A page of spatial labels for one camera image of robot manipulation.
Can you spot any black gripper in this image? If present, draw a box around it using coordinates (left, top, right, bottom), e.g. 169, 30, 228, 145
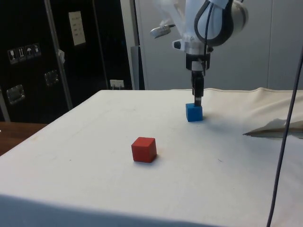
185, 53, 212, 106

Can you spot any blue cube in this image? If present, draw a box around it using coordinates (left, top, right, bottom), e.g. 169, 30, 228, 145
185, 103, 204, 123

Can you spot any red cube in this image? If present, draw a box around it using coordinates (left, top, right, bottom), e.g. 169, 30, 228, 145
131, 136, 158, 164

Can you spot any black cabinet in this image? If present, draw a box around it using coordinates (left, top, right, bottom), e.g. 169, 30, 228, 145
0, 0, 134, 123

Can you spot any black cable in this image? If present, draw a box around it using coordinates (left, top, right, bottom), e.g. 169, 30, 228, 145
266, 46, 303, 227
194, 0, 235, 77

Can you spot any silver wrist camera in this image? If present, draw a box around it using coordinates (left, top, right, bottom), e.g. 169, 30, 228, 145
150, 23, 176, 39

